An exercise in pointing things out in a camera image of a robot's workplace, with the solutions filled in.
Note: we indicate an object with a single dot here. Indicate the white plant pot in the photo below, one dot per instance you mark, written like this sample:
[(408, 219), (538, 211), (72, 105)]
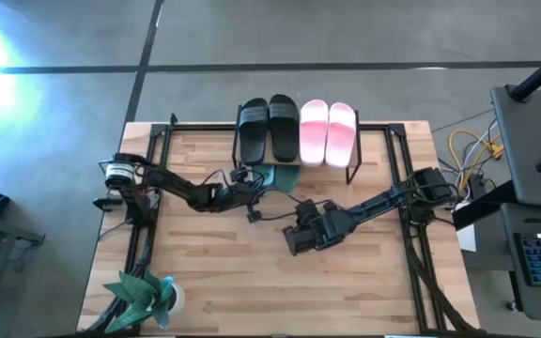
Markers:
[(180, 298)]

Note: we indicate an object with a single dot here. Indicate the pink rubber slide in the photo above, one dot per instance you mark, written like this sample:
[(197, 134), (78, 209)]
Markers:
[(314, 136), (341, 136)]

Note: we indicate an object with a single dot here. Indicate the grey desk surface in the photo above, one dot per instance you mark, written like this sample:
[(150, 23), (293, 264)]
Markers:
[(524, 141)]

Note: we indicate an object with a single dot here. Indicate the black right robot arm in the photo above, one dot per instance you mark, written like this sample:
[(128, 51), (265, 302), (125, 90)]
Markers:
[(378, 202)]

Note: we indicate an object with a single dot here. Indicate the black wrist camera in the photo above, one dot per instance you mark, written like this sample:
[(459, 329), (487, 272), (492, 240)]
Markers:
[(308, 211), (240, 175)]

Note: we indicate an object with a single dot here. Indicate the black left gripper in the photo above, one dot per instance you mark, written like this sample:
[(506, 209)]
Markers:
[(233, 197)]

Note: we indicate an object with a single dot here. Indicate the green rubber slide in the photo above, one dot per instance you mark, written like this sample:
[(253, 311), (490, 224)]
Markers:
[(288, 177), (266, 170)]

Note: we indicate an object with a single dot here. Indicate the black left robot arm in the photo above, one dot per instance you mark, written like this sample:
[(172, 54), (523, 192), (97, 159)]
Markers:
[(176, 185)]

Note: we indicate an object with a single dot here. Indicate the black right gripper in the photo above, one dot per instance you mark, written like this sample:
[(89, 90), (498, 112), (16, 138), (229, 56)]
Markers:
[(327, 227)]

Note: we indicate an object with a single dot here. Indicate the black power adapter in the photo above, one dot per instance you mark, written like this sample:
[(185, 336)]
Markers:
[(477, 188)]

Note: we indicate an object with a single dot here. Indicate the wooden shelf with black frame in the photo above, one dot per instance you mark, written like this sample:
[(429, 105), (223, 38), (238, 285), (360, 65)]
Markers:
[(358, 150)]

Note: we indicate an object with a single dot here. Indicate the grey keyboard tray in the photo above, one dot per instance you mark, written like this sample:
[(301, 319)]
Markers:
[(510, 291)]

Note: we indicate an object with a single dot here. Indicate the black rubber slide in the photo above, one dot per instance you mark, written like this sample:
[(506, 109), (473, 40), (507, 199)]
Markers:
[(283, 131), (253, 136)]

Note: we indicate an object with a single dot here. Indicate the green artificial plant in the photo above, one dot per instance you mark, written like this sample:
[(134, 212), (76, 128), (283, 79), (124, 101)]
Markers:
[(139, 291)]

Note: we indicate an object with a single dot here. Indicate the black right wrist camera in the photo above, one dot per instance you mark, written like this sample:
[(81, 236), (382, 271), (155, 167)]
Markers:
[(308, 211)]

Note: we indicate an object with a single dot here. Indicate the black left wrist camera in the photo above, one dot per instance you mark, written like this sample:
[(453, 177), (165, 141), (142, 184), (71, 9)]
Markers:
[(240, 175)]

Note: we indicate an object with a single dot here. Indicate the black pole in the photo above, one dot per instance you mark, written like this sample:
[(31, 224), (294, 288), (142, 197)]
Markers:
[(538, 75)]

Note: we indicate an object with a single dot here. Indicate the white paper sheet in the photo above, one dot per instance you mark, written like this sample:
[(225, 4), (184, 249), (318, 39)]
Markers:
[(468, 239)]

